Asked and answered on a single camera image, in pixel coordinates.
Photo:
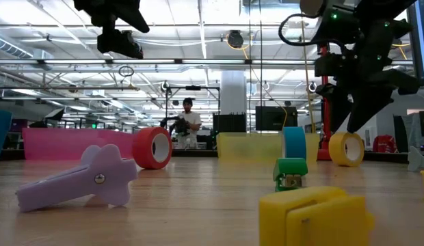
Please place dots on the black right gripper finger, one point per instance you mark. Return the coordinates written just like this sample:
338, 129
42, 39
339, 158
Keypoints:
367, 109
338, 109

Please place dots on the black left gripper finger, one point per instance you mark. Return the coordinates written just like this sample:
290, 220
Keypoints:
135, 18
107, 37

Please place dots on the yellow tape roll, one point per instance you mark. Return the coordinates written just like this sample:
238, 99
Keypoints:
335, 150

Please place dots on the blue tape roll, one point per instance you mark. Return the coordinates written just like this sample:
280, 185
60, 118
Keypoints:
294, 143

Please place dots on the green mini stapler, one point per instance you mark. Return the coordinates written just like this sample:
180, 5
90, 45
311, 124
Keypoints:
290, 167

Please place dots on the red tape roll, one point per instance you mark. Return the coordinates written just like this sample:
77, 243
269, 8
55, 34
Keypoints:
143, 148

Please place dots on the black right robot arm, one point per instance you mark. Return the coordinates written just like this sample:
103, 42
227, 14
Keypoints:
355, 12

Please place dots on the red bag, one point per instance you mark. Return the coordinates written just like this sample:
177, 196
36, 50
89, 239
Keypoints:
384, 143

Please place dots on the computer monitor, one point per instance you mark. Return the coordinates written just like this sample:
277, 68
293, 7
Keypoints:
422, 41

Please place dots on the black screen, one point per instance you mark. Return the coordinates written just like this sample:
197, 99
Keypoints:
275, 118

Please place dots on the black rig stand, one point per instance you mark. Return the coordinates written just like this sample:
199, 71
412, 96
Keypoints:
193, 87

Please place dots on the yellow plastic bin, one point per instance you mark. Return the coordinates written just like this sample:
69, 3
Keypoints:
249, 147

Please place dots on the black cabinet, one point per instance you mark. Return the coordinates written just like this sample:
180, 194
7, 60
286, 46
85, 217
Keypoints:
229, 123

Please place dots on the black device person holds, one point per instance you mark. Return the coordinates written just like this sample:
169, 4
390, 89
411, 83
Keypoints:
179, 125

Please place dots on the pink plastic bin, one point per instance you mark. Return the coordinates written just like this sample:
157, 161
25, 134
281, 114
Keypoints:
61, 143

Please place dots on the person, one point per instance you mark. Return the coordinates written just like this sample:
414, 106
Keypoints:
193, 119

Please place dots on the grey clip bottom left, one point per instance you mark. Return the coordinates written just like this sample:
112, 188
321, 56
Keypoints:
95, 177

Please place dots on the blue plastic bin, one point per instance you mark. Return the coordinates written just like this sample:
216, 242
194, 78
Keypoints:
0, 136

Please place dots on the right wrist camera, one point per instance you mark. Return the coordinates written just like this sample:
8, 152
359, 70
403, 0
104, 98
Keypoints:
328, 65

